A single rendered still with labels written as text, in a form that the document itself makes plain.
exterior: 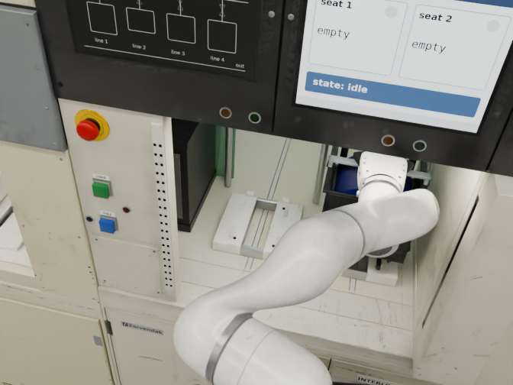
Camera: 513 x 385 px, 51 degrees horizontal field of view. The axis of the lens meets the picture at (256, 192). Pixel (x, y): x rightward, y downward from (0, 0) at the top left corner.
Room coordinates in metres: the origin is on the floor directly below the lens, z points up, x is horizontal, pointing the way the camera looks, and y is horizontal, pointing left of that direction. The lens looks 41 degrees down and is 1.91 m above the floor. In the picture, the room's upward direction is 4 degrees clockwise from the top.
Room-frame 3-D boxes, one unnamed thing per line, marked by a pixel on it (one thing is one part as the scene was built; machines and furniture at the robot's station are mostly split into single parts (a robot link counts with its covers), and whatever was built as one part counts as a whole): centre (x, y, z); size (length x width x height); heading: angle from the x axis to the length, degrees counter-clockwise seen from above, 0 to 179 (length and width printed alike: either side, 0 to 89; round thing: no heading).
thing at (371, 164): (0.90, -0.26, 1.21); 0.11 x 0.10 x 0.07; 169
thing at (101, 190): (0.81, 0.31, 1.20); 0.03 x 0.02 x 0.03; 80
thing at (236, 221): (1.05, -0.02, 0.89); 0.22 x 0.21 x 0.04; 170
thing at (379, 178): (0.84, -0.25, 1.21); 0.09 x 0.03 x 0.08; 79
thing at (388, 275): (1.00, -0.28, 0.89); 0.22 x 0.21 x 0.04; 170
